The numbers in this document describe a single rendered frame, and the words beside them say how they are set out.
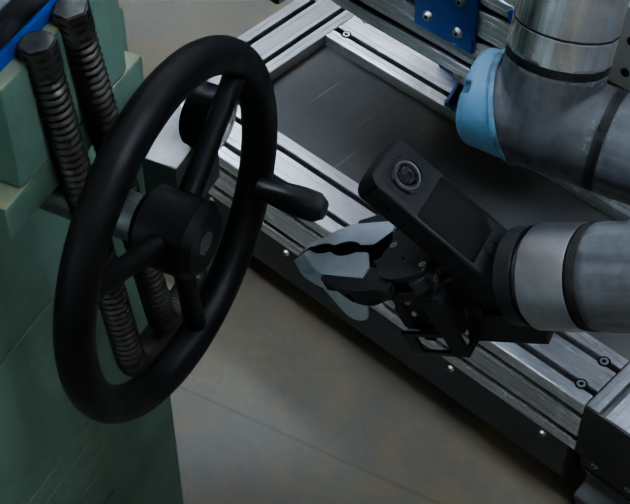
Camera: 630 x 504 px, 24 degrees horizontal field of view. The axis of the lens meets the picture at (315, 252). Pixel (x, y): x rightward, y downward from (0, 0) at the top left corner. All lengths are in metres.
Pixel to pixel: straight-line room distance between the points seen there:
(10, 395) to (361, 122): 0.86
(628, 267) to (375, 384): 1.06
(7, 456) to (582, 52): 0.64
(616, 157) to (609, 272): 0.10
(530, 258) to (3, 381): 0.51
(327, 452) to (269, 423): 0.09
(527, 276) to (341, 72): 1.14
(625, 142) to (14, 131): 0.41
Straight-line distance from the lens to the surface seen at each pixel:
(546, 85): 1.01
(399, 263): 1.05
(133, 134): 0.92
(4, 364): 1.27
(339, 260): 1.10
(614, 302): 0.96
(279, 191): 1.12
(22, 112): 0.97
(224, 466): 1.90
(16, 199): 1.00
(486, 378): 1.79
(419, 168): 1.01
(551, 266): 0.98
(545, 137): 1.03
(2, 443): 1.33
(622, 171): 1.02
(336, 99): 2.05
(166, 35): 2.50
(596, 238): 0.97
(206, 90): 1.34
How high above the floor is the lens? 1.57
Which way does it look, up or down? 47 degrees down
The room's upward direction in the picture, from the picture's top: straight up
